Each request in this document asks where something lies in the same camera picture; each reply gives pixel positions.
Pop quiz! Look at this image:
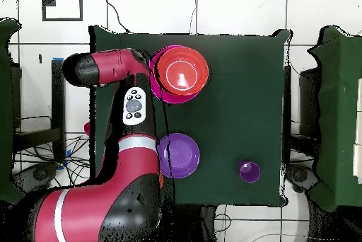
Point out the purple bowl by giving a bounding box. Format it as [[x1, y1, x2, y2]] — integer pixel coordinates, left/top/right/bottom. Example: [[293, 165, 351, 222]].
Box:
[[156, 132, 201, 180]]

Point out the tangle of floor cables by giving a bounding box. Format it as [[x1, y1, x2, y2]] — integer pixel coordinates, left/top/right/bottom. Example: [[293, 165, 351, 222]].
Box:
[[13, 135, 91, 188]]

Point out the black floor cable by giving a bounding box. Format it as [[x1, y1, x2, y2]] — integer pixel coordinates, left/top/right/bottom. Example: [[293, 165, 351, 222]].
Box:
[[101, 0, 133, 35]]

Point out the large orange bowl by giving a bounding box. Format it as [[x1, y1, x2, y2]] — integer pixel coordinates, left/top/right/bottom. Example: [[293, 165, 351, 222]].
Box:
[[156, 45, 210, 97]]

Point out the black tape square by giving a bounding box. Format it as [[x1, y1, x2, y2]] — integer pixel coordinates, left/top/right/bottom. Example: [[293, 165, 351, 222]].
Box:
[[41, 0, 84, 23]]

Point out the green cloth covered table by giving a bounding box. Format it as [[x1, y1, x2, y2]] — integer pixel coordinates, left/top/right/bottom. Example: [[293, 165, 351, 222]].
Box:
[[307, 25, 362, 212], [0, 17, 27, 205]]

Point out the purple cup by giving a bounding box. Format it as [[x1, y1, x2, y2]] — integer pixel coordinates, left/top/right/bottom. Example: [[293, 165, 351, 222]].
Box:
[[238, 160, 262, 184]]

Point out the gray pedestal leg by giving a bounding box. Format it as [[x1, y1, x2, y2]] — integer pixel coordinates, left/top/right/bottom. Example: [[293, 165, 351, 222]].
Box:
[[285, 163, 320, 193], [11, 161, 59, 195]]

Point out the large pink bowl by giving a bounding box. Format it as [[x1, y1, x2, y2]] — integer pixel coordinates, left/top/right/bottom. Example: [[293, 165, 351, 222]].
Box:
[[148, 45, 200, 105]]

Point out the dark green tablecloth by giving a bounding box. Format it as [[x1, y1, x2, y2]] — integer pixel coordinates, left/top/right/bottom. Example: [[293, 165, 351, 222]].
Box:
[[89, 25, 292, 207]]

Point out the black metal stand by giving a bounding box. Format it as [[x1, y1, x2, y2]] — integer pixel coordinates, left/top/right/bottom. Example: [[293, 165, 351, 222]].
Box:
[[12, 59, 66, 163], [282, 64, 322, 166]]

